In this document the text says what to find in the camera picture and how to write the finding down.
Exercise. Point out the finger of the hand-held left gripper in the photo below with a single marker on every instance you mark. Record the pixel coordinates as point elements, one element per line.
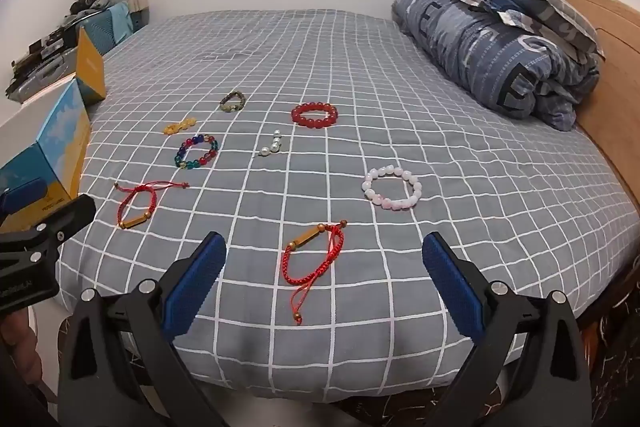
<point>22,199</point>
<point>70,213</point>

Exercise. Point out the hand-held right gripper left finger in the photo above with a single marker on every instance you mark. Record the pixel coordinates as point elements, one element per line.
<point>192,287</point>

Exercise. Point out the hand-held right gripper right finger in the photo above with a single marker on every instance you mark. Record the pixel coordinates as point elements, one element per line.
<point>452,287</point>

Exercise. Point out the blue and yellow cardboard box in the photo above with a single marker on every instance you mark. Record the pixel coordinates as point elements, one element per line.
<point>60,132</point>

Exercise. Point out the person's left hand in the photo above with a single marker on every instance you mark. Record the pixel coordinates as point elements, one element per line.
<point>17,342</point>

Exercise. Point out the silver radio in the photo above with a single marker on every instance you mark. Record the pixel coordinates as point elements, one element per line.
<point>42,79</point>

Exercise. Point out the pearl bead strand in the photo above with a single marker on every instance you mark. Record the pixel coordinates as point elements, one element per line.
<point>272,146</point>

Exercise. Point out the teal storage box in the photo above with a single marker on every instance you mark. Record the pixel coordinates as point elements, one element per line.
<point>107,29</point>

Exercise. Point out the folded blue patterned quilt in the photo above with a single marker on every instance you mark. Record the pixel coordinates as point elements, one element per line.
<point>475,37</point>

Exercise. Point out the grey checked bed sheet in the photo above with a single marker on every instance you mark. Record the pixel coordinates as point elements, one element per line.
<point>350,57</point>

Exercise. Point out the blue patterned pillow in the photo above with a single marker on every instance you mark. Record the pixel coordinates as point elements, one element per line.
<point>560,24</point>

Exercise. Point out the wooden bed frame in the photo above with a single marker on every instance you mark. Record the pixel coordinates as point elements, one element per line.
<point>615,57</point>

